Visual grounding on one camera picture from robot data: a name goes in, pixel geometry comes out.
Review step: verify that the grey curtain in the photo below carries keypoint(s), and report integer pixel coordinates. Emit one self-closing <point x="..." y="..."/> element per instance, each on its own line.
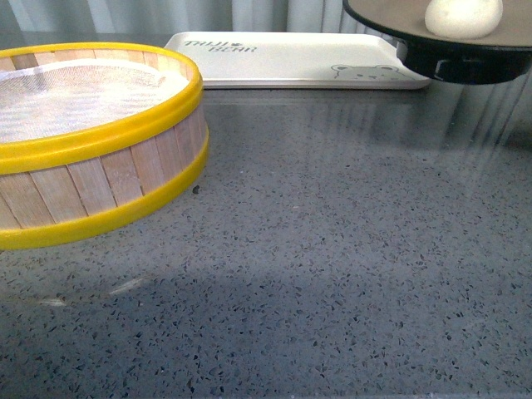
<point x="156" y="17"/>

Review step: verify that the white steamed bun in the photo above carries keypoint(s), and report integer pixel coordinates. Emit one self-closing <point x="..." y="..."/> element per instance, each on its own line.
<point x="463" y="19"/>

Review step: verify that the white mesh steamer liner cloth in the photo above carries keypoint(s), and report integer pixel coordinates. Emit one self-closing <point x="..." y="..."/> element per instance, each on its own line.
<point x="63" y="97"/>

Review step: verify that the white bear print tray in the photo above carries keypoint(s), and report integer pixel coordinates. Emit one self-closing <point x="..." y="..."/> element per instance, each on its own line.
<point x="253" y="60"/>

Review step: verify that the brown plate with black rim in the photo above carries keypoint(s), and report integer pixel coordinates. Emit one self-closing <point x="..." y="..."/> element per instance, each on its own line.
<point x="499" y="57"/>

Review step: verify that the yellow rimmed wooden steamer basket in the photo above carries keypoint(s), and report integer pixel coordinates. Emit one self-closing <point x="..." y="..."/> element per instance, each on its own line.
<point x="72" y="186"/>

